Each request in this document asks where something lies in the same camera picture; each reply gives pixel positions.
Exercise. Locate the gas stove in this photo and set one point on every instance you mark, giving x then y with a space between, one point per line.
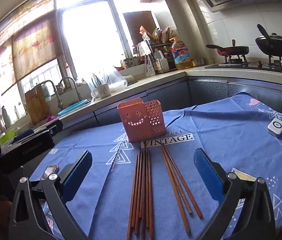
246 65

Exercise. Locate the kitchen counter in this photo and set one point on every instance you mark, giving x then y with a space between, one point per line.
156 78

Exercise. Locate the pink scrubber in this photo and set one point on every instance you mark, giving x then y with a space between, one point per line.
51 119

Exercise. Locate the blue basin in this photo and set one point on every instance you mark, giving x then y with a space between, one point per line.
73 106

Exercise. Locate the wooden cutting board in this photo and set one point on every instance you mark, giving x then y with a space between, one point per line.
37 105

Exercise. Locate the patterned window blind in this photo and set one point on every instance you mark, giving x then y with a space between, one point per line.
31 47

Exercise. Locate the brown cardboard panel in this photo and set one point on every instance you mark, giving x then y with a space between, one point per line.
138 30

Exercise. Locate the white mug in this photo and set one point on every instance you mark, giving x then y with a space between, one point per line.
102 91

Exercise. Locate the cooking oil bottle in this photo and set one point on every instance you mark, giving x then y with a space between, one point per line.
181 56

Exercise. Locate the brown striped chopstick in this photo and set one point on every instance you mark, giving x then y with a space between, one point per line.
186 182
179 181
177 192

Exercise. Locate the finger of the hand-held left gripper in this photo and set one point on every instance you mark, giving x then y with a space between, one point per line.
56 127

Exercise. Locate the blue printed tablecloth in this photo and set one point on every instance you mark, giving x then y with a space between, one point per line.
206 135

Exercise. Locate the white plastic jug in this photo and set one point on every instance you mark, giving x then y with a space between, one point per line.
159 63

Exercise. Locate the rack of snack packets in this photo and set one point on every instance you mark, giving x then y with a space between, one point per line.
159 35

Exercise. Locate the green container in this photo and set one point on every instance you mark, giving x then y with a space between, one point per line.
7 136

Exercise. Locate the white square device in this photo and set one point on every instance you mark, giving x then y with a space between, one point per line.
276 127

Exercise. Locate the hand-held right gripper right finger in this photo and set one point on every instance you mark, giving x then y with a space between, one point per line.
208 172

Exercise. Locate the pink utensil holder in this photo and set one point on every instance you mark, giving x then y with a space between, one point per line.
137 120

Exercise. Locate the red frying pan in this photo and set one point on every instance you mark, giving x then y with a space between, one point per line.
231 50

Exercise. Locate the bundle of reddish wooden chopsticks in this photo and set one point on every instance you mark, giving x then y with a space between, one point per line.
137 195

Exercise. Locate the white plastic bag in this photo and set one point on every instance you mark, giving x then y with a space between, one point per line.
117 82

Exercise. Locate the black wok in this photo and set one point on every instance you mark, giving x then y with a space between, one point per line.
274 43

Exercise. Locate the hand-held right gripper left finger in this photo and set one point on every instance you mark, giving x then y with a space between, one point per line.
77 177

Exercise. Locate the metal faucet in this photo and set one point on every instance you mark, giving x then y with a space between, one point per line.
53 92
72 85

